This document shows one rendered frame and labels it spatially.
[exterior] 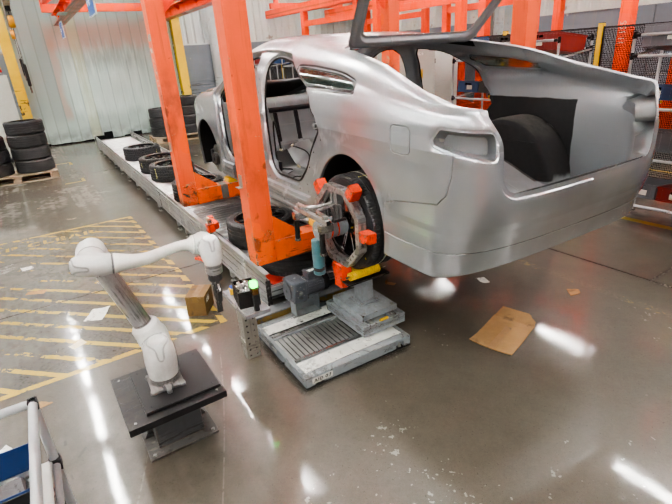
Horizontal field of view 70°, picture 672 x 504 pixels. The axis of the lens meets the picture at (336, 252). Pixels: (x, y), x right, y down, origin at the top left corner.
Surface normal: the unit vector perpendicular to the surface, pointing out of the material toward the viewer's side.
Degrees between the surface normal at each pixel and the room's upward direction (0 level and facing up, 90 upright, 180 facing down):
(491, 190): 88
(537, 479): 0
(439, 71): 90
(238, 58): 90
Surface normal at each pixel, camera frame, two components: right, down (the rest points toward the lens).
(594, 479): -0.07, -0.92
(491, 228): 0.26, 0.54
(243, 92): 0.53, 0.30
